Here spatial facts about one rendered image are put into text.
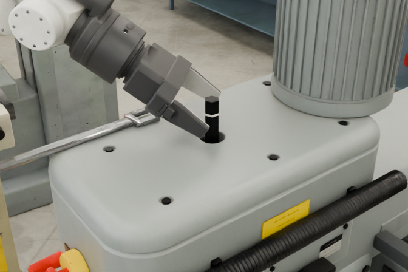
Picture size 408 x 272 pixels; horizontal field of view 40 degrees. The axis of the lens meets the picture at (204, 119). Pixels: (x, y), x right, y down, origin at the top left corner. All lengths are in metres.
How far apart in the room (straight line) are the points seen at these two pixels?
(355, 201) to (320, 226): 0.08
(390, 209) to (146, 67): 0.54
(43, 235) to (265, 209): 2.97
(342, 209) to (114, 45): 0.39
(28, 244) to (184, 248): 2.95
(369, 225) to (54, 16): 0.63
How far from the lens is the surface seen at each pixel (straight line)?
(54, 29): 0.74
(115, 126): 0.83
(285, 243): 0.77
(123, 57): 0.74
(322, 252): 0.94
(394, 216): 1.10
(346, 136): 0.84
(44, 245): 3.58
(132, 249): 0.66
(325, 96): 0.87
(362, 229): 1.03
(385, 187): 0.90
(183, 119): 0.74
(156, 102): 0.74
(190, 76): 0.83
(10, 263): 3.07
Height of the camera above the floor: 2.31
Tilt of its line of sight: 29 degrees down
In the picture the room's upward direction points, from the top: straight up
